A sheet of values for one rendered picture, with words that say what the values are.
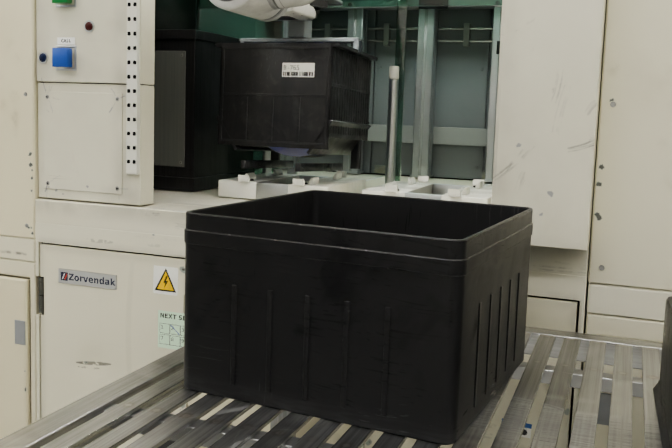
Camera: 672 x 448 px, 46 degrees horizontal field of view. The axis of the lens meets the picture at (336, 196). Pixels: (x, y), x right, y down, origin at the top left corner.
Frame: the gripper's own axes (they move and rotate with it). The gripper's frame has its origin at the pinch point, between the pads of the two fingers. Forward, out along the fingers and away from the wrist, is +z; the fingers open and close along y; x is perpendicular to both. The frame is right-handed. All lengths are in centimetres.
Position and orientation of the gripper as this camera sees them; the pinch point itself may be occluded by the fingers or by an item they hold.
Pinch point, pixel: (300, 8)
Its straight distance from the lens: 150.0
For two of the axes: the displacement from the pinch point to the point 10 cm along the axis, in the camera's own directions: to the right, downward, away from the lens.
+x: 0.3, -9.9, -1.1
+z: 3.0, -0.9, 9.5
